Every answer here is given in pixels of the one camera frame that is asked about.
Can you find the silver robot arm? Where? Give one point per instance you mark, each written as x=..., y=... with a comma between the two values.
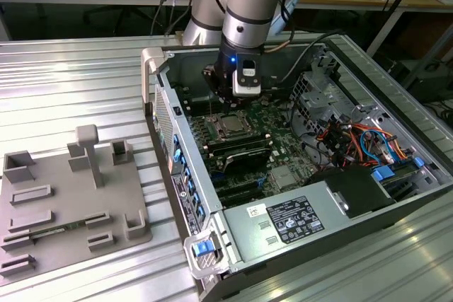
x=247, y=8

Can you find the CPU socket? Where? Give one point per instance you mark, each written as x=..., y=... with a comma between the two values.
x=247, y=134

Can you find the black installed RAM module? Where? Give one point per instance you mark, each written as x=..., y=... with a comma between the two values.
x=237, y=143

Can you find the open PC case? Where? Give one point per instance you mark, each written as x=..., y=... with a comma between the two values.
x=198, y=160

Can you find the black graphics card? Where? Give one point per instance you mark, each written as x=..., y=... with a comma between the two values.
x=247, y=160

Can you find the green motherboard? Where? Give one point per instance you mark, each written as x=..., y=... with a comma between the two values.
x=283, y=146

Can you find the perforated metal drive cage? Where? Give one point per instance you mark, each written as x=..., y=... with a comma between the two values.
x=318, y=98

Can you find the black office chair base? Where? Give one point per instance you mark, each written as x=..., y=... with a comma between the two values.
x=122, y=15

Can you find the silver chipset heatsink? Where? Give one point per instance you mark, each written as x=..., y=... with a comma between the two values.
x=286, y=178

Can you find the grey power supply unit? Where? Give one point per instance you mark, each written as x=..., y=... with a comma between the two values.
x=240, y=231

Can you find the blue case latch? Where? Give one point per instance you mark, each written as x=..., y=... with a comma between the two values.
x=203, y=248

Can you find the black fan shroud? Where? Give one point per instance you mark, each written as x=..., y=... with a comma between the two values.
x=357, y=189

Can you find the grey parts rack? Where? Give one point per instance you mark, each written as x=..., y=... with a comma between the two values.
x=70, y=196

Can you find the green RAM stick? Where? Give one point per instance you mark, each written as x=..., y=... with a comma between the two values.
x=74, y=225

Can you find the small blue clip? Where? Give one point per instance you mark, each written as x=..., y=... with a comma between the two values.
x=418, y=162

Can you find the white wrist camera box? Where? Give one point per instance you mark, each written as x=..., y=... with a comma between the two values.
x=246, y=81

